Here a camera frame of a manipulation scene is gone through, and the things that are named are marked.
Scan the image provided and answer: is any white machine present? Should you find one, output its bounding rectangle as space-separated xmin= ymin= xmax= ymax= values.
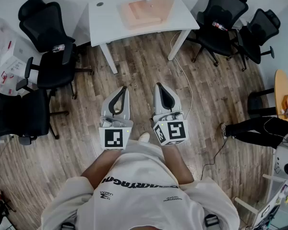
xmin=273 ymin=132 xmax=288 ymax=177

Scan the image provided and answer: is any person's white shirt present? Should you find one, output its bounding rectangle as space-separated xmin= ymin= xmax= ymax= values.
xmin=40 ymin=139 xmax=240 ymax=230

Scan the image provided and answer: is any white floor cable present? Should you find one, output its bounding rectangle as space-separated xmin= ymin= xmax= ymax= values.
xmin=169 ymin=31 xmax=194 ymax=119

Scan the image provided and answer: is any person's right forearm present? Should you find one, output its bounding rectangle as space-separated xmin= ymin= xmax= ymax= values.
xmin=161 ymin=144 xmax=194 ymax=185

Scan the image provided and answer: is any person's white shoe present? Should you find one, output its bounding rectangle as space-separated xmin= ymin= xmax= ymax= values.
xmin=138 ymin=132 xmax=151 ymax=143

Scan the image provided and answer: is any person's left forearm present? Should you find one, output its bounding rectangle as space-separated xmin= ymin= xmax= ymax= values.
xmin=81 ymin=149 xmax=122 ymax=191

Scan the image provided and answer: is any red label bottle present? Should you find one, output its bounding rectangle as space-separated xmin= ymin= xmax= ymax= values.
xmin=211 ymin=21 xmax=228 ymax=32

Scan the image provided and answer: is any black mesh office chair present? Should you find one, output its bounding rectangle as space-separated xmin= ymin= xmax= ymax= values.
xmin=227 ymin=8 xmax=281 ymax=72
xmin=186 ymin=0 xmax=249 ymax=67

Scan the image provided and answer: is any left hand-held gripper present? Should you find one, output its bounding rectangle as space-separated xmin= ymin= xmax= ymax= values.
xmin=98 ymin=85 xmax=133 ymax=150

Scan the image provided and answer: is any clear plastic storage box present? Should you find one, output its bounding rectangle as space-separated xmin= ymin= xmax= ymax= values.
xmin=0 ymin=18 xmax=17 ymax=57

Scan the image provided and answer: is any white table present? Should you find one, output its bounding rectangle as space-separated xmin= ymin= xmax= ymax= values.
xmin=87 ymin=0 xmax=200 ymax=74

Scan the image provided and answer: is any pink folder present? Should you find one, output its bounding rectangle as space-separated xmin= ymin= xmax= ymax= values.
xmin=121 ymin=0 xmax=175 ymax=30

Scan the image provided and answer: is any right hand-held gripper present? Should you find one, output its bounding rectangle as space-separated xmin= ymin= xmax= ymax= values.
xmin=151 ymin=82 xmax=189 ymax=146

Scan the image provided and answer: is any round wooden table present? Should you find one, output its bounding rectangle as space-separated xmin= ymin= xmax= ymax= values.
xmin=247 ymin=69 xmax=288 ymax=122

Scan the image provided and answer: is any white cardboard box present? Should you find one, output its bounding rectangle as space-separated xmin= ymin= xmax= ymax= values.
xmin=0 ymin=48 xmax=35 ymax=84

